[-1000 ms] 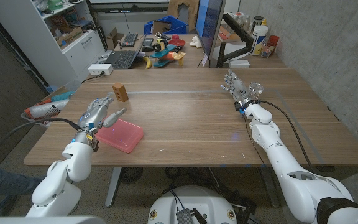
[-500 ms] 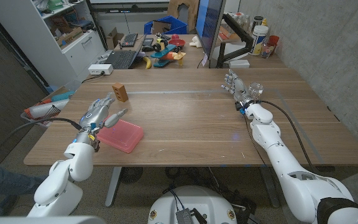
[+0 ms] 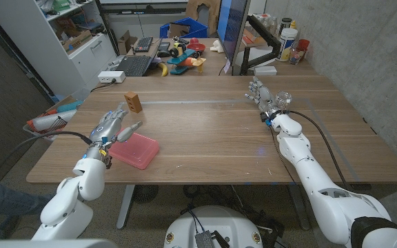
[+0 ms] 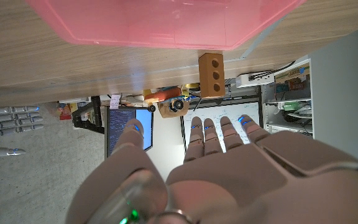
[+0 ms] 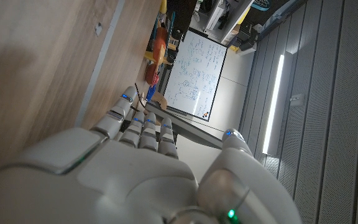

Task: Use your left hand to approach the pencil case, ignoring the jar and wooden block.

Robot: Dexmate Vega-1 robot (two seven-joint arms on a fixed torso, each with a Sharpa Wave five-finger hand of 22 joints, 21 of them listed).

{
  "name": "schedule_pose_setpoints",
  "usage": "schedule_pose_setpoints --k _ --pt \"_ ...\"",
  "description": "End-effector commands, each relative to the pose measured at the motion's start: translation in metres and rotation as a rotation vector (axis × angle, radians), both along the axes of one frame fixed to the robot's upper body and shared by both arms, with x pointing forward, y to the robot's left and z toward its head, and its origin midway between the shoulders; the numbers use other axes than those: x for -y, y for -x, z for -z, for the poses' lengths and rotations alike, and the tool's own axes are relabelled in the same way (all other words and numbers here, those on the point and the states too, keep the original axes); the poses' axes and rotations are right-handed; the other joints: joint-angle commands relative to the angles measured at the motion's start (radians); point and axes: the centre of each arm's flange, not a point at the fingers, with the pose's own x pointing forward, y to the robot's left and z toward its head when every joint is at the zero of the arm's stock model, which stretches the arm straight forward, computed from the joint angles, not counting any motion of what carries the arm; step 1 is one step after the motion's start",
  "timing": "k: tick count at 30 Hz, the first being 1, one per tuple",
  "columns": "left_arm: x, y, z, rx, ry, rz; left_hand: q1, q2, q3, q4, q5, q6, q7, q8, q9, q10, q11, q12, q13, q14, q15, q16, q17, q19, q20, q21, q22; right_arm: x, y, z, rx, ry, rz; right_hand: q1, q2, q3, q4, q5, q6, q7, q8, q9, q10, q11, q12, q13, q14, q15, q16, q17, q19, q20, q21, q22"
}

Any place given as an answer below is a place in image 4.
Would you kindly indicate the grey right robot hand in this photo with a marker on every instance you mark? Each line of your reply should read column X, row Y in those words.
column 8, row 119

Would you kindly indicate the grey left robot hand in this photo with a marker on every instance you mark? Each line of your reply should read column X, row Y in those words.
column 244, row 180

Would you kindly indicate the wooden block with holes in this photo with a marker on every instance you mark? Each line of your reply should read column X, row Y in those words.
column 208, row 81

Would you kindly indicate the pink plastic pencil case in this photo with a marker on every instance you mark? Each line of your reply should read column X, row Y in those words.
column 166, row 21

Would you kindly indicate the whiteboard with writing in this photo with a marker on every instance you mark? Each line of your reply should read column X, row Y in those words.
column 216, row 112

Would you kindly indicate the white power strip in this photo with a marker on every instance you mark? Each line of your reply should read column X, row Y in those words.
column 247, row 80

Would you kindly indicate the white paper note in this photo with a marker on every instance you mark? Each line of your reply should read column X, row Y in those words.
column 115, row 101

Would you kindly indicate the flat computer monitor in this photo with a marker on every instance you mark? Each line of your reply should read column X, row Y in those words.
column 118, row 124

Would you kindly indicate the teal orange toy airplane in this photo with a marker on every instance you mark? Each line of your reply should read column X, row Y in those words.
column 166, row 93

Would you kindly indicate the white shelf cabinet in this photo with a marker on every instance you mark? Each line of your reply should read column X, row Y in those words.
column 337, row 93

